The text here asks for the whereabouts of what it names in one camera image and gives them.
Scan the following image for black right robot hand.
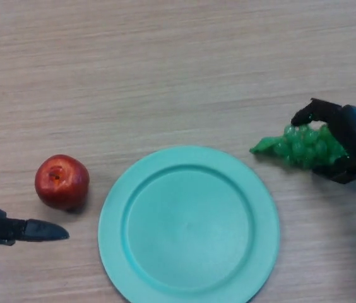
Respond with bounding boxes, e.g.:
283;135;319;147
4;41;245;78
290;97;356;185

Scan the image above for green grapes bunch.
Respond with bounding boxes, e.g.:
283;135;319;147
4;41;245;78
249;123;348;170

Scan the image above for green round plate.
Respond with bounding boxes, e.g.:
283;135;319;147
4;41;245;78
98;145;281;303

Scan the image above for red apple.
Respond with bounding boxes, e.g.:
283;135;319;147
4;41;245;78
34;154;90;211

